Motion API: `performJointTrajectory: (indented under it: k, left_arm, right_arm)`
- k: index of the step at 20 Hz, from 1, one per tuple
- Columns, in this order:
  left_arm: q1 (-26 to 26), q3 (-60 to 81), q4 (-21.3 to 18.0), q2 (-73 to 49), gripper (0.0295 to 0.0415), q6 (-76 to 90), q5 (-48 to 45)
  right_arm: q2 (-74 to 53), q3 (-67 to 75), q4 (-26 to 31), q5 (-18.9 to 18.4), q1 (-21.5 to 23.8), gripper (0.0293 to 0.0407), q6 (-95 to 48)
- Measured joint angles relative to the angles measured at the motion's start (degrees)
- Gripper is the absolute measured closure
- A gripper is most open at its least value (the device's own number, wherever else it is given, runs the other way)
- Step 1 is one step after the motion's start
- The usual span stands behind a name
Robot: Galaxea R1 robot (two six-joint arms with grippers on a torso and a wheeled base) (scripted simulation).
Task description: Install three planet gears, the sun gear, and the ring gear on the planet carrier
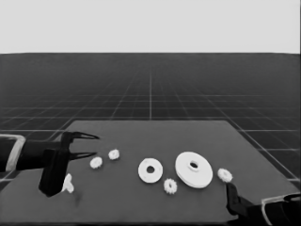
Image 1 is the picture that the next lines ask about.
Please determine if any small white toothed gear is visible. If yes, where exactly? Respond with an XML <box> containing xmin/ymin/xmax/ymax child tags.
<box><xmin>163</xmin><ymin>178</ymin><xmax>179</xmax><ymax>195</ymax></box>
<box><xmin>107</xmin><ymin>148</ymin><xmax>120</xmax><ymax>161</ymax></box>
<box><xmin>89</xmin><ymin>155</ymin><xmax>103</xmax><ymax>170</ymax></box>
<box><xmin>217</xmin><ymin>168</ymin><xmax>234</xmax><ymax>184</ymax></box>

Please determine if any small white T-shaped piece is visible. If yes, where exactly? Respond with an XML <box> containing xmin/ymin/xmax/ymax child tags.
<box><xmin>61</xmin><ymin>172</ymin><xmax>75</xmax><ymax>194</ymax></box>

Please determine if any large thick white disc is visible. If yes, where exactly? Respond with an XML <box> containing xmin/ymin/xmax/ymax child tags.
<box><xmin>174</xmin><ymin>151</ymin><xmax>214</xmax><ymax>189</ymax></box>

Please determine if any white round carrier with pins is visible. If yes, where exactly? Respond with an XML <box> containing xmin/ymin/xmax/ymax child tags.
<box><xmin>137</xmin><ymin>157</ymin><xmax>164</xmax><ymax>184</ymax></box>

